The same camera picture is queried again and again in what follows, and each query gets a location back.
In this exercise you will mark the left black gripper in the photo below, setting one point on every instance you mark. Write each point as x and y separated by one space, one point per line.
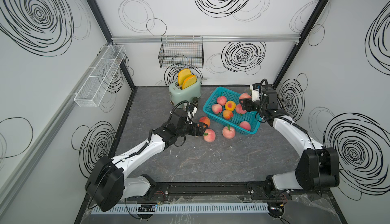
200 131

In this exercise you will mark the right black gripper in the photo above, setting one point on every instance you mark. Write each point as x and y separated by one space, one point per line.
246 104

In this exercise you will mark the orange red wrinkled peach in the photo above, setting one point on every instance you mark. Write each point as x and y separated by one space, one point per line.
205 120

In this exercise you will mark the pink peach with leaf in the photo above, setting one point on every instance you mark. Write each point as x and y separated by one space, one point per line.
209 135

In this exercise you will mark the orange yellow peach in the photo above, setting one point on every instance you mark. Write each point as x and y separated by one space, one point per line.
227 114

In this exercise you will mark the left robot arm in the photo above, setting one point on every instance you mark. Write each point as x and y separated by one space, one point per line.
108 182

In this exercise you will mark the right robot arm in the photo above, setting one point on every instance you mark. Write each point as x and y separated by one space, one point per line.
317 168

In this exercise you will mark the teal plastic basket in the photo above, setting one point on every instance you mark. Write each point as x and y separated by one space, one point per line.
237 118

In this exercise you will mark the black lid spice bottle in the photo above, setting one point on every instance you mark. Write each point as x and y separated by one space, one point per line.
195 101

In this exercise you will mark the mint green toaster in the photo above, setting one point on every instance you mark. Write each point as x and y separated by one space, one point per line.
177 94

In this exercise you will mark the front yellow toast slice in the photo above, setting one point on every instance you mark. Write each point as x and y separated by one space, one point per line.
189 81

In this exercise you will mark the yellow toast slice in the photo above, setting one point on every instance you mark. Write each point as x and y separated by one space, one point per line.
189 81
183 75

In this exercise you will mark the rear yellow toast slice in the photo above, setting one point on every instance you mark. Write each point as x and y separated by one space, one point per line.
183 75

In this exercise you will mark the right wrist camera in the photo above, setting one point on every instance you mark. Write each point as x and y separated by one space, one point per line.
255 92

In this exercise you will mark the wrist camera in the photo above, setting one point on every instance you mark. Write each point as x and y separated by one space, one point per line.
191 110
255 92

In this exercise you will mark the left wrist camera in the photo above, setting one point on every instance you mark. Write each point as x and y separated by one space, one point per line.
191 110

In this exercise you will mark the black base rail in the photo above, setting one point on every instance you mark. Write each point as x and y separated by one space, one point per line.
253 190

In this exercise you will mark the aluminium wall rail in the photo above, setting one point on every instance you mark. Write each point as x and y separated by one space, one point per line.
206 38

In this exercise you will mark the black wire wall basket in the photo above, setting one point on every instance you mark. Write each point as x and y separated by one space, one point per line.
188 50

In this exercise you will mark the white slotted cable duct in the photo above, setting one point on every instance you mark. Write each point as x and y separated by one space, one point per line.
186 208

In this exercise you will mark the white mesh wall shelf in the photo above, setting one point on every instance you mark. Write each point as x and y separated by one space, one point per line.
102 74

